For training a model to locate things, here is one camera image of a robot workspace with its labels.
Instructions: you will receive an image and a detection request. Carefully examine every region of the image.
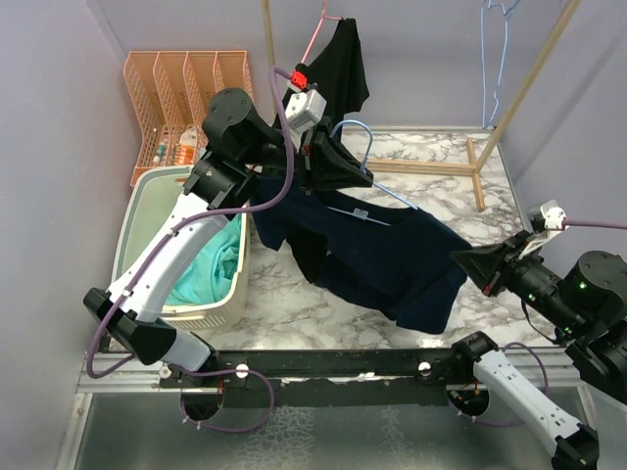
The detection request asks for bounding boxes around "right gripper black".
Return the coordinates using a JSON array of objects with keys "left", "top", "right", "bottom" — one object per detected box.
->
[{"left": 454, "top": 225, "right": 586, "bottom": 333}]

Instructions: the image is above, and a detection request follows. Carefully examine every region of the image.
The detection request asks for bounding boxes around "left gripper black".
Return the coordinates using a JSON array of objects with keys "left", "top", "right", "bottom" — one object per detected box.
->
[{"left": 238, "top": 112, "right": 373, "bottom": 192}]

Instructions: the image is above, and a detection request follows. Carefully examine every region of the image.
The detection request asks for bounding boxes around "navy blue t shirt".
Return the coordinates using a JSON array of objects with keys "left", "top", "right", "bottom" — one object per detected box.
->
[{"left": 253, "top": 184, "right": 470, "bottom": 334}]

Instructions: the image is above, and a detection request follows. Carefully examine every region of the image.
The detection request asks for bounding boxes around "teal t shirt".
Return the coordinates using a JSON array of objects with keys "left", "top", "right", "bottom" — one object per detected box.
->
[{"left": 166, "top": 214, "right": 241, "bottom": 306}]

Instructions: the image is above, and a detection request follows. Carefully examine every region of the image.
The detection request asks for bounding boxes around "light blue wire hanger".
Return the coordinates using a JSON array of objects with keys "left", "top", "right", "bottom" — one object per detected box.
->
[{"left": 479, "top": 0, "right": 523, "bottom": 129}]

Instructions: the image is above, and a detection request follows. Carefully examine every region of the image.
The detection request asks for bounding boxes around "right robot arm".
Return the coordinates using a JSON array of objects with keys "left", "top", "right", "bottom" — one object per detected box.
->
[{"left": 450, "top": 231, "right": 626, "bottom": 469}]

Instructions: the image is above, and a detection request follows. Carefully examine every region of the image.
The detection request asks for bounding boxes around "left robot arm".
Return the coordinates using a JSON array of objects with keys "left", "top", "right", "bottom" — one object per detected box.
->
[{"left": 83, "top": 85, "right": 326, "bottom": 387}]

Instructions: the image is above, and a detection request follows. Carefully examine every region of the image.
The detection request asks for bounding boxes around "black t shirt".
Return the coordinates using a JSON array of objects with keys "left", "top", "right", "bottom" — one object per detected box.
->
[{"left": 271, "top": 17, "right": 371, "bottom": 285}]

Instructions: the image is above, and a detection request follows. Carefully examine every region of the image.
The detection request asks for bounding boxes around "pink hanger under black shirt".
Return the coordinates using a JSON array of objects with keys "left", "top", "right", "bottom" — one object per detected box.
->
[{"left": 300, "top": 0, "right": 343, "bottom": 64}]

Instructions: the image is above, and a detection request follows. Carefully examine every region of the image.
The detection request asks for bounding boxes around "orange plastic file organizer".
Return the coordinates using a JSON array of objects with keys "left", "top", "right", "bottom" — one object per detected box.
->
[{"left": 123, "top": 50, "right": 254, "bottom": 185}]

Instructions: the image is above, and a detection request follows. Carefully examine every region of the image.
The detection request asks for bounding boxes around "cream plastic laundry basket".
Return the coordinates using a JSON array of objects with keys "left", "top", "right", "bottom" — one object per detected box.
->
[{"left": 112, "top": 165, "right": 251, "bottom": 331}]

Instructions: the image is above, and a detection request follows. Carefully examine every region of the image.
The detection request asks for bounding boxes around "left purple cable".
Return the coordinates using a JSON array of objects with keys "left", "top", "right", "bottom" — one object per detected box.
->
[{"left": 85, "top": 66, "right": 296, "bottom": 379}]

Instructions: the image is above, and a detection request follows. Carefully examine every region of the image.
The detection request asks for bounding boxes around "purple cable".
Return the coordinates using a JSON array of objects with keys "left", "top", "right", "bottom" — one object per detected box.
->
[
  {"left": 85, "top": 66, "right": 296, "bottom": 379},
  {"left": 562, "top": 218, "right": 627, "bottom": 231}
]

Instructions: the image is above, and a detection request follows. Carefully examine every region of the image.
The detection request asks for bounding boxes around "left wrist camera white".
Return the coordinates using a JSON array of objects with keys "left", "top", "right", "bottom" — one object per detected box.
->
[{"left": 285, "top": 70, "right": 327, "bottom": 133}]

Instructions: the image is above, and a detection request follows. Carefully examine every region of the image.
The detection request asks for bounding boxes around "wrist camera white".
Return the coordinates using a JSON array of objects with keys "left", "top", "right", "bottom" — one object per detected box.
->
[
  {"left": 285, "top": 70, "right": 327, "bottom": 133},
  {"left": 518, "top": 200, "right": 566, "bottom": 259}
]

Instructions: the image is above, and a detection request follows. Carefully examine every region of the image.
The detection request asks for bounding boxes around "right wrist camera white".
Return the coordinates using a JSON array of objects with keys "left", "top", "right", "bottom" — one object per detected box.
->
[{"left": 518, "top": 200, "right": 566, "bottom": 259}]

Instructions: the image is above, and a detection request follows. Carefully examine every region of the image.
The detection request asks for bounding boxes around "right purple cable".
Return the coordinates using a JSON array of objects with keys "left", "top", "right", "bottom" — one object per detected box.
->
[{"left": 562, "top": 218, "right": 627, "bottom": 231}]

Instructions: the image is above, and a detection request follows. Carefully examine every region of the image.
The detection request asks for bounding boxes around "wooden clothes rack frame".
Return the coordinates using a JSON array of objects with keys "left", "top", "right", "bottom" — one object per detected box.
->
[{"left": 262, "top": 0, "right": 584, "bottom": 212}]

